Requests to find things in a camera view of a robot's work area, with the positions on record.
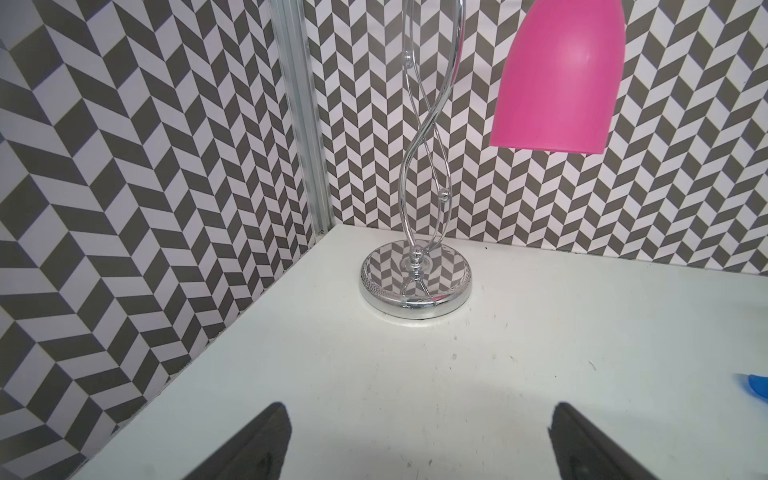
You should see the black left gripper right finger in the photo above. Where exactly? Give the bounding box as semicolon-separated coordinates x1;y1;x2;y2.
548;402;657;480

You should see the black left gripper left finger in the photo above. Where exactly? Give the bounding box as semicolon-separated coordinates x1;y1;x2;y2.
184;402;292;480

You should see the blue lid back left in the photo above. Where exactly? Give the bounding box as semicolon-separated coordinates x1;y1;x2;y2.
747;374;768;400

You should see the pink plastic wine glass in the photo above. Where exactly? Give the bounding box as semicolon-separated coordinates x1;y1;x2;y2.
490;0;626;154

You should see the aluminium left corner post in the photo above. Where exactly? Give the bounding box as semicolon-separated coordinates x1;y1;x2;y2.
271;0;334;239

